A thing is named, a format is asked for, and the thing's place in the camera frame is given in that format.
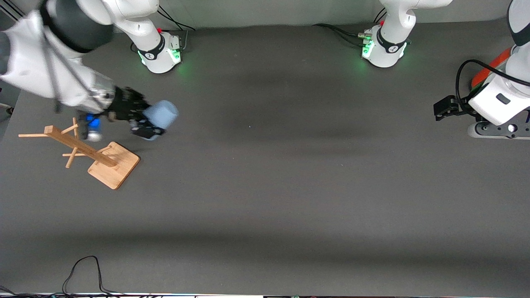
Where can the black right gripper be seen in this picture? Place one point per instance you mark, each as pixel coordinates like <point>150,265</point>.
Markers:
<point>125,105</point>

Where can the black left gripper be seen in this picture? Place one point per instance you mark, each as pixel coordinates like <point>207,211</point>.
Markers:
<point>460,106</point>

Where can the light blue cup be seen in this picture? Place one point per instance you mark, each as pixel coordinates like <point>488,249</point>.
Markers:
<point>163,114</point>

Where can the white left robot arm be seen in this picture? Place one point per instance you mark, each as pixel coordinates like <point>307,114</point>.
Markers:
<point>388,51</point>

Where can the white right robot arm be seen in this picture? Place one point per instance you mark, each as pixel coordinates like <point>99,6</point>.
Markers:
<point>49,66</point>

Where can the wooden cup rack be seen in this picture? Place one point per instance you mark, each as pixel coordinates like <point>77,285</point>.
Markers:
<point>114,167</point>

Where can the orange round disc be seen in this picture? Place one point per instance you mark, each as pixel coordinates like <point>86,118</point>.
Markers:
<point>488,68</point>

